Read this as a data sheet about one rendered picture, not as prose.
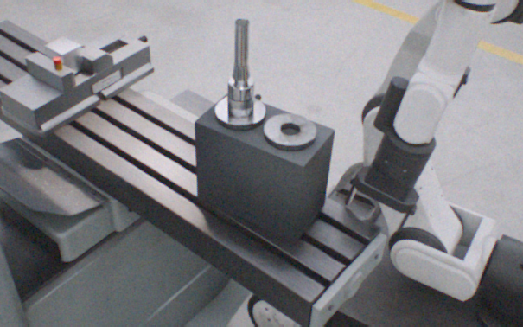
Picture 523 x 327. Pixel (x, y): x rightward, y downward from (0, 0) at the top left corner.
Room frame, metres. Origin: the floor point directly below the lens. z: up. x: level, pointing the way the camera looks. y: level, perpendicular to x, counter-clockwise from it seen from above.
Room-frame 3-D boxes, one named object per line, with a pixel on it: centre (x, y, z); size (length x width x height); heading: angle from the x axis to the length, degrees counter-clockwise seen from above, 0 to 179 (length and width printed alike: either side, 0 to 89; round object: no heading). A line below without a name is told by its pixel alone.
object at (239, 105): (0.91, 0.02, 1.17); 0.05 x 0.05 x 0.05
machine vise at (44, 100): (1.24, 0.41, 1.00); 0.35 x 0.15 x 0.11; 144
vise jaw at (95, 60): (1.26, 0.39, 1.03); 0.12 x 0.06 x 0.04; 54
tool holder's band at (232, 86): (0.91, 0.02, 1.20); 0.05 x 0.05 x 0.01
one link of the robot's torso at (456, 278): (1.03, -0.47, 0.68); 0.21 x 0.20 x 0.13; 60
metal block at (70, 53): (1.21, 0.43, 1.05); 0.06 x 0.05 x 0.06; 54
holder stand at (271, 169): (0.89, -0.02, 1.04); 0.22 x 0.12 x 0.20; 60
